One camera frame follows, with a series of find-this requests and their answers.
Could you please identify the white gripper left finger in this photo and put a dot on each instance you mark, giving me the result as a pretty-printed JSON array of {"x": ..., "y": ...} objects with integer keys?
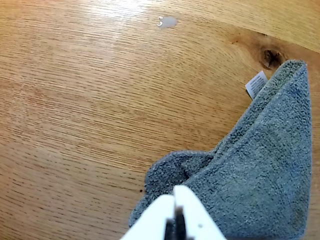
[{"x": 152, "y": 220}]

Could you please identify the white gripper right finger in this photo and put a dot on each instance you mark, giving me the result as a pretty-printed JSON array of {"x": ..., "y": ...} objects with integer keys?
[{"x": 197, "y": 217}]

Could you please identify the grey terry towel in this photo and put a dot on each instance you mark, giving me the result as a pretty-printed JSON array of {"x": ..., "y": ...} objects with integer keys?
[{"x": 262, "y": 162}]

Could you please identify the small liquid spill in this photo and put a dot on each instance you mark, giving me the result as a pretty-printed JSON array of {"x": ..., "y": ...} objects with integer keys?
[{"x": 168, "y": 22}]

